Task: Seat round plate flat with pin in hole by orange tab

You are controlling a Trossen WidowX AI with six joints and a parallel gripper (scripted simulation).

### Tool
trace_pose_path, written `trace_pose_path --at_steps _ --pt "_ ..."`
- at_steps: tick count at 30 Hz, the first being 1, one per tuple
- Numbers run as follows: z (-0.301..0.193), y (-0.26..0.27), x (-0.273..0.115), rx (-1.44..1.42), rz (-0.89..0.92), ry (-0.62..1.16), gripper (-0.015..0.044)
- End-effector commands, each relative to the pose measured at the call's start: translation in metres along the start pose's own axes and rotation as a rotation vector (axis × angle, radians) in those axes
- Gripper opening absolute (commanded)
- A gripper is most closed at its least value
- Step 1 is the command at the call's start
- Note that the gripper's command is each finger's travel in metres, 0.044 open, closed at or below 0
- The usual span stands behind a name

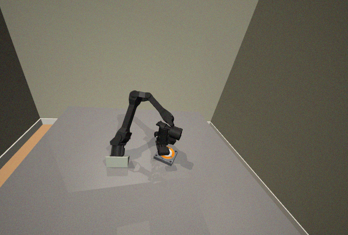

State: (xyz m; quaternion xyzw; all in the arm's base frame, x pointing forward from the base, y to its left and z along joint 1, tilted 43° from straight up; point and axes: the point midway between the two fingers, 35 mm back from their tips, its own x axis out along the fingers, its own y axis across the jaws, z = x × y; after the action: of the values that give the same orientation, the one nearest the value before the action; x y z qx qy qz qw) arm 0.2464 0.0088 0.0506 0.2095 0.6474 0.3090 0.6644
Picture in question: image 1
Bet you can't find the orange round plate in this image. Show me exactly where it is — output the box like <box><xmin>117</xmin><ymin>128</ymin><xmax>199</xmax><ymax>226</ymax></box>
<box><xmin>161</xmin><ymin>147</ymin><xmax>175</xmax><ymax>159</ymax></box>

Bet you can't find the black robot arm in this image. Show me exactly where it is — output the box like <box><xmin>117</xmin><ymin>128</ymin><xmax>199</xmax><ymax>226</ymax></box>
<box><xmin>110</xmin><ymin>90</ymin><xmax>183</xmax><ymax>157</ymax></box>

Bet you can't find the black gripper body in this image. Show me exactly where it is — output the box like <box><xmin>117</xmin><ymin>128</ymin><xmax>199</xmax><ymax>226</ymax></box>
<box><xmin>154</xmin><ymin>131</ymin><xmax>170</xmax><ymax>156</ymax></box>

